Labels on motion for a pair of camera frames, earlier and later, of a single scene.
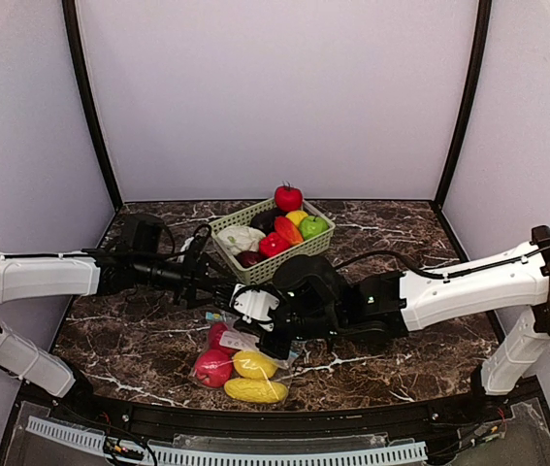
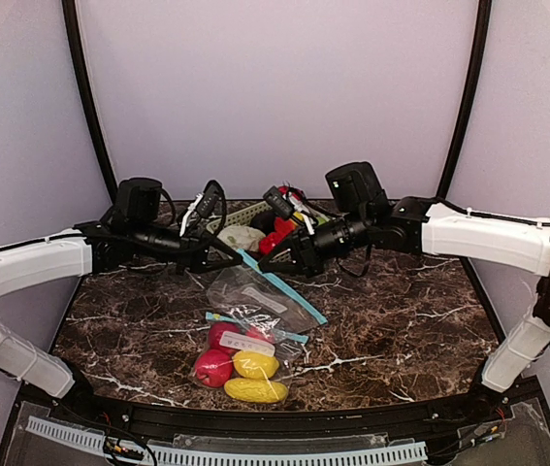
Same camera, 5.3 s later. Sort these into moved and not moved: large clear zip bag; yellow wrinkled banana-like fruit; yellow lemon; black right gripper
Moved: black right gripper
Not moved: large clear zip bag; yellow lemon; yellow wrinkled banana-like fruit
